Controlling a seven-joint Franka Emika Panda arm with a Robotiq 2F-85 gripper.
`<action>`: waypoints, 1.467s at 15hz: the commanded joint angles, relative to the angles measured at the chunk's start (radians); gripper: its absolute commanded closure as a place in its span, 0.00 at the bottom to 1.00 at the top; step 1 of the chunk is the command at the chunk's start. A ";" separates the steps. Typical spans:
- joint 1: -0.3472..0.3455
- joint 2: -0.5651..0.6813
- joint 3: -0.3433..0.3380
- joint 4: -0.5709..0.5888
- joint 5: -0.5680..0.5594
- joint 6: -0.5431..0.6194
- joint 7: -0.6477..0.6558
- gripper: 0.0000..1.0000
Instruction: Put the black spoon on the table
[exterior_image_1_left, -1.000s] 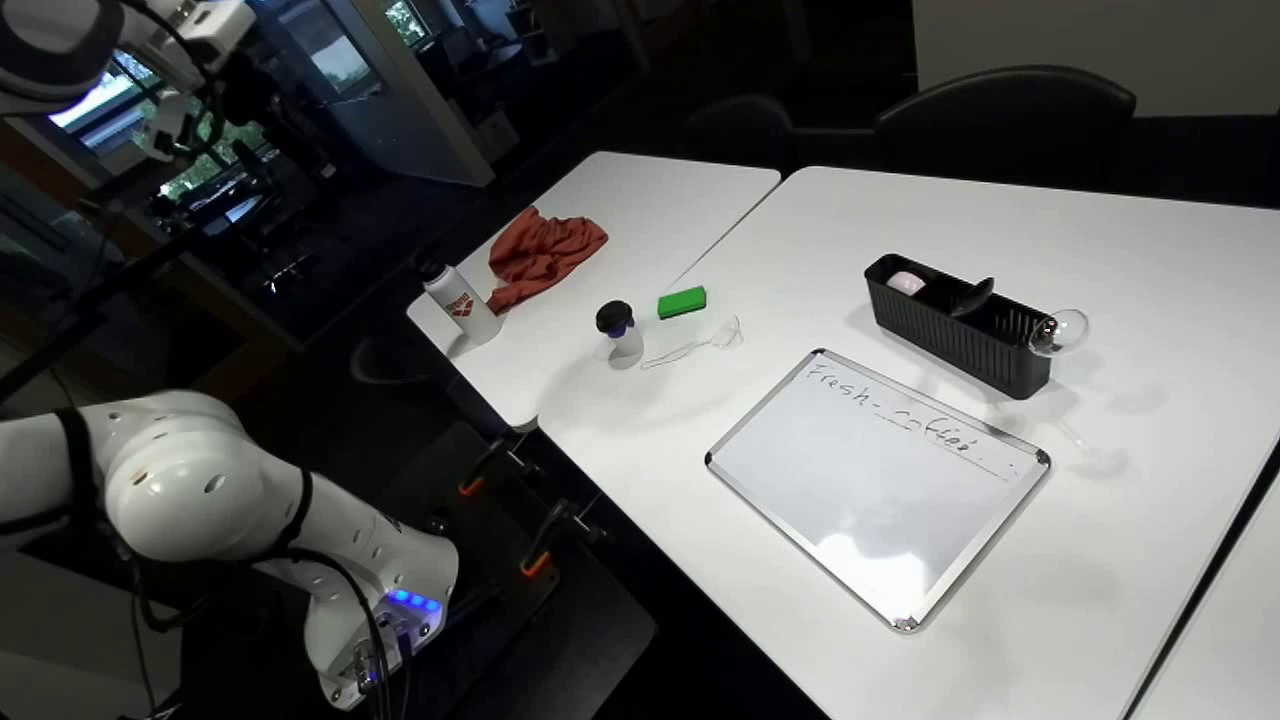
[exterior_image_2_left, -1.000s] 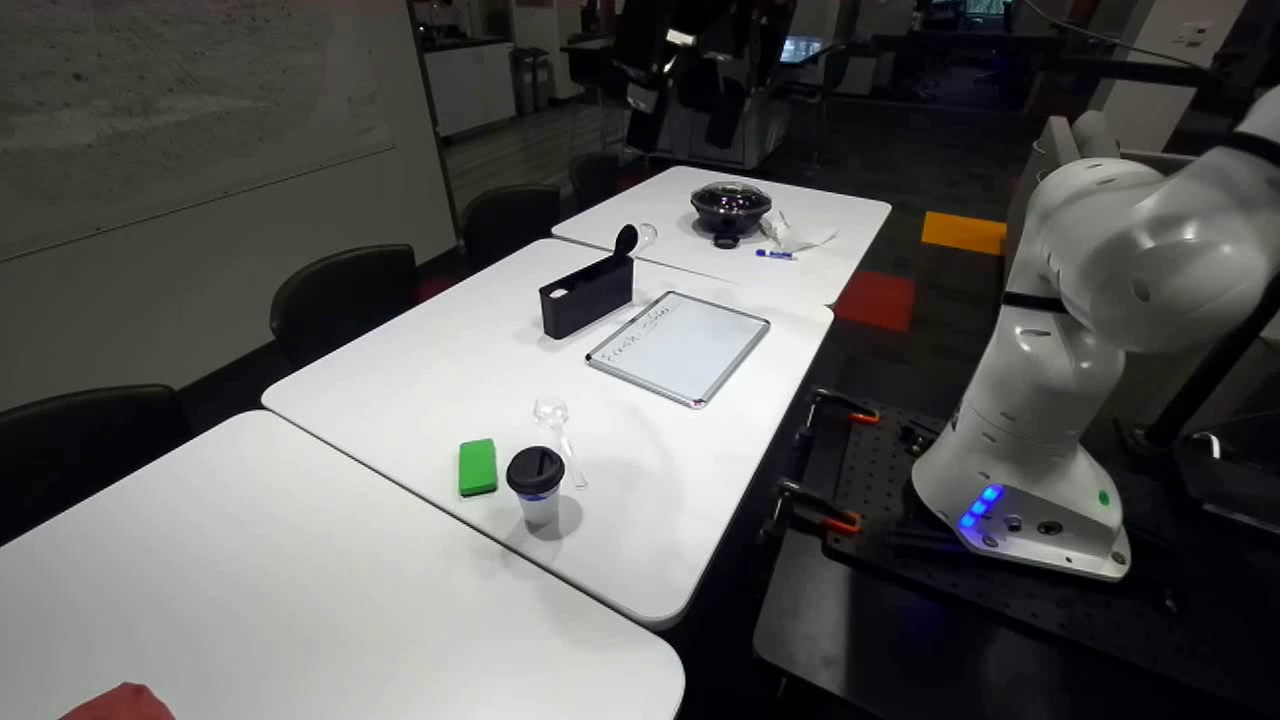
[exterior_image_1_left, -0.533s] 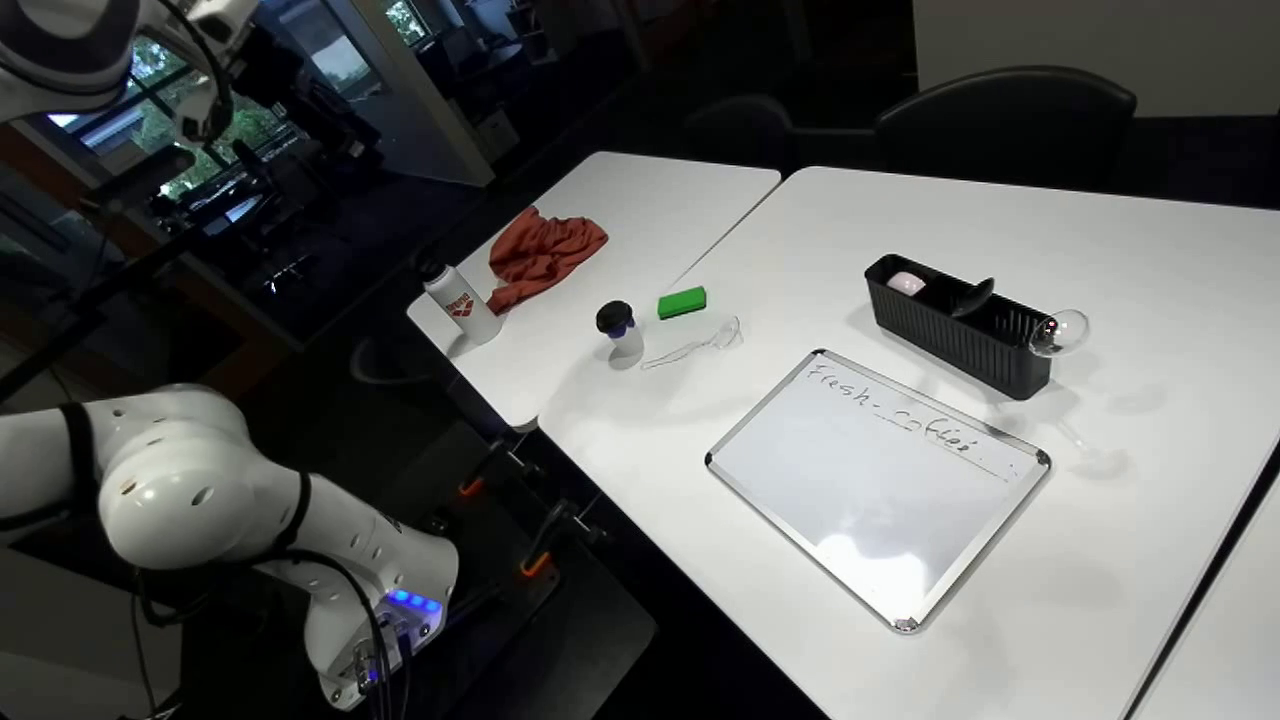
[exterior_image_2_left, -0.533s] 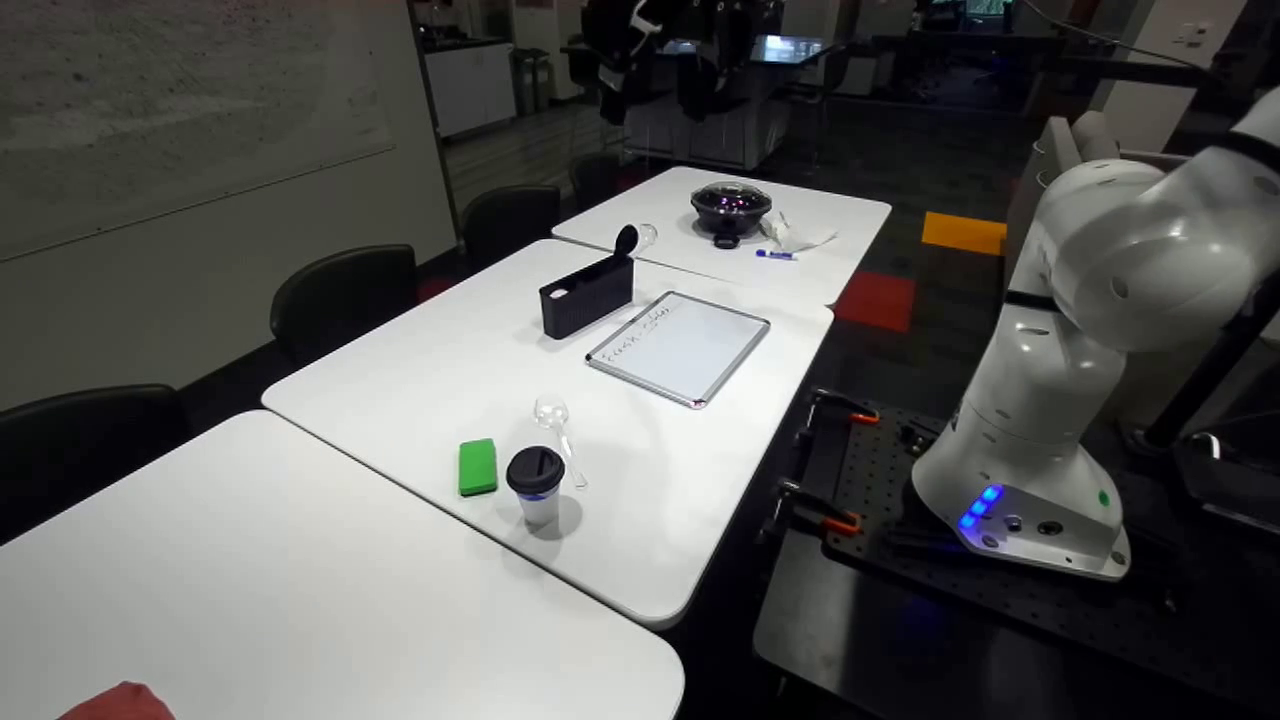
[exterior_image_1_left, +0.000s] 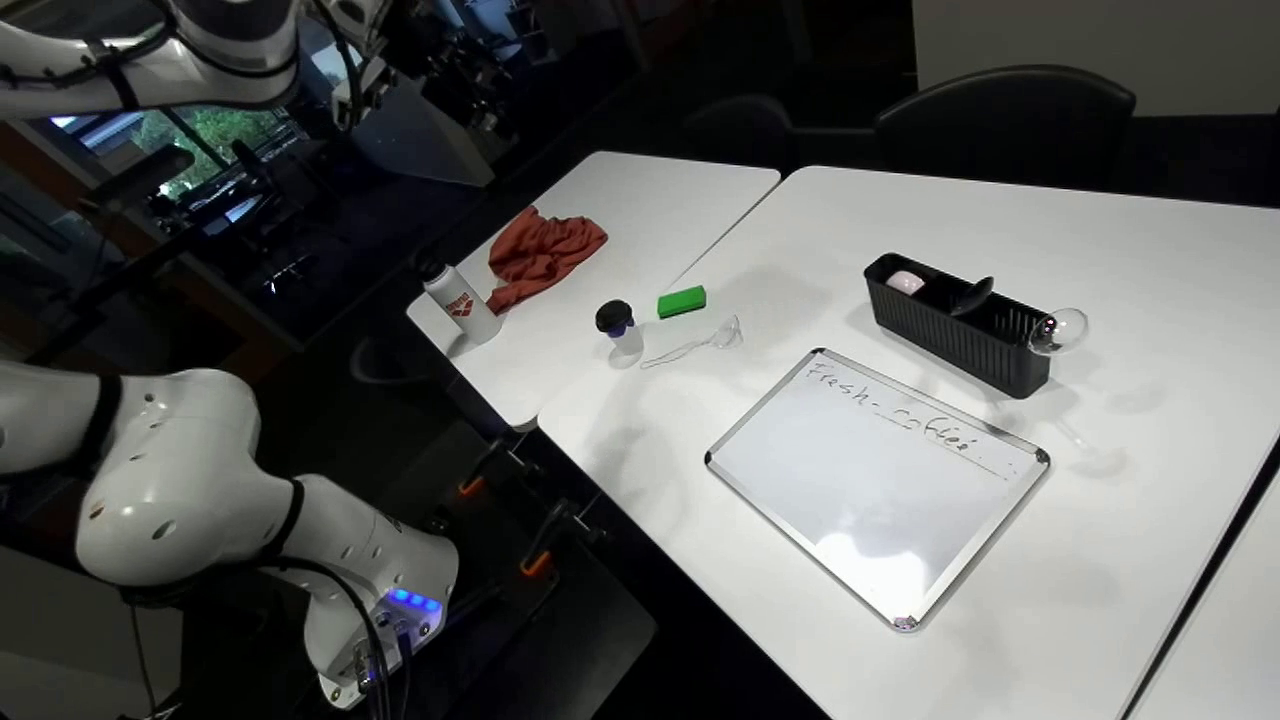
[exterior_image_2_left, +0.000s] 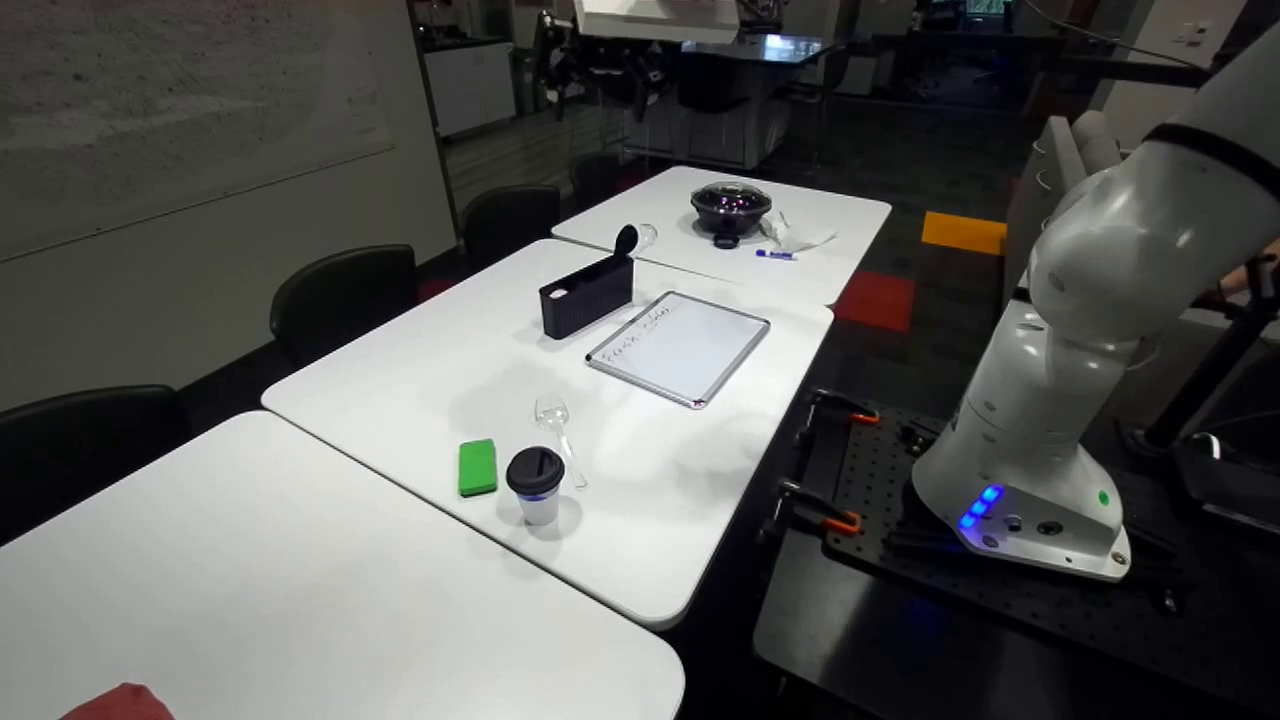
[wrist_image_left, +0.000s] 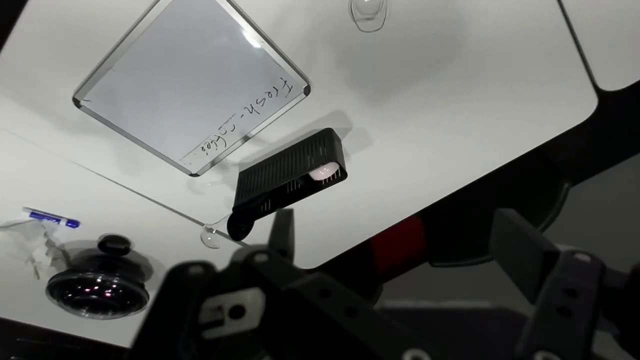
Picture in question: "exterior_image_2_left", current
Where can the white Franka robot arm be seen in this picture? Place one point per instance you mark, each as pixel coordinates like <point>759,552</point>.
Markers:
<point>1067,305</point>

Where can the small framed whiteboard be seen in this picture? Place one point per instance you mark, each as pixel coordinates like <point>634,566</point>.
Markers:
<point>680,346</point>

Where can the black rectangular holder box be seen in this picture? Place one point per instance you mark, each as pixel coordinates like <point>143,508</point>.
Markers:
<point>579,303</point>

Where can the clear drinking glass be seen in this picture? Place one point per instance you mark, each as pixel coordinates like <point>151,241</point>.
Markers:
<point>553,422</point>

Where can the cup with black lid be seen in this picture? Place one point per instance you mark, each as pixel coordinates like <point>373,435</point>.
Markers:
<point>534,474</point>

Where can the blue marker pen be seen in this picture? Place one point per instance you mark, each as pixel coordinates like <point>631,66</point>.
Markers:
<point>772,252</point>

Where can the black bowl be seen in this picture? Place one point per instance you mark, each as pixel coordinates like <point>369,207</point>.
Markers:
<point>731,207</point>

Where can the black office chair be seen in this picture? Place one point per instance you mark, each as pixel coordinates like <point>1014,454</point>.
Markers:
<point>340,297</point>
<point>80,442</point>
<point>509,220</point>

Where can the green rectangular block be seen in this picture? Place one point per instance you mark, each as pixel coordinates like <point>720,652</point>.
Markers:
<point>479,469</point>

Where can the red floor mat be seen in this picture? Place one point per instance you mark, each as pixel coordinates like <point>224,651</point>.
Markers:
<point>879,303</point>

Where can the dark topped background desk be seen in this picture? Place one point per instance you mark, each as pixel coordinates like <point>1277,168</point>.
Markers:
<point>724,82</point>

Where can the white cabinet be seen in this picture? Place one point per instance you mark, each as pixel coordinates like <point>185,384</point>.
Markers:
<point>469,84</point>

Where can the yellow floor mat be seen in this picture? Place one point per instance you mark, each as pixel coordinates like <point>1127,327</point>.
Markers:
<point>962,234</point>

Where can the red cloth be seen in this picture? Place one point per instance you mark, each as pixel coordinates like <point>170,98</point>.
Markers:
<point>121,704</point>

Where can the large wall whiteboard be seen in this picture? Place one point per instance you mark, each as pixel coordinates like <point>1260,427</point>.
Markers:
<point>162,106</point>

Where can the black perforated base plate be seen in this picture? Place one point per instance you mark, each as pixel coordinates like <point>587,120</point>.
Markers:
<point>1202,601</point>

